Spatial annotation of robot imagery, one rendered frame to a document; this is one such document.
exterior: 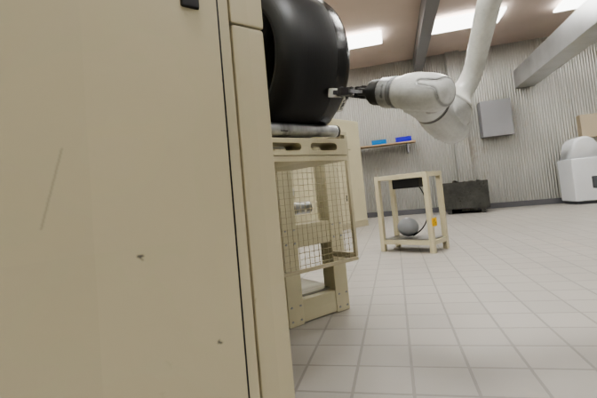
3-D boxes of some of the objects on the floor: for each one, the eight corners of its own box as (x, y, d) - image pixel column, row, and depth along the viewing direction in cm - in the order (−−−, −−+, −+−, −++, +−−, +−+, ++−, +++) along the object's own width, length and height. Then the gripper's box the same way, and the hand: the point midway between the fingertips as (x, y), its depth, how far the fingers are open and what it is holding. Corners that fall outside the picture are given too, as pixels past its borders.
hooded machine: (601, 200, 799) (593, 137, 807) (618, 202, 739) (608, 132, 747) (561, 203, 817) (553, 140, 824) (574, 204, 757) (565, 137, 765)
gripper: (399, 81, 115) (344, 83, 134) (369, 76, 108) (315, 79, 126) (396, 107, 117) (342, 105, 135) (366, 104, 109) (314, 102, 127)
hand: (336, 92), depth 128 cm, fingers closed
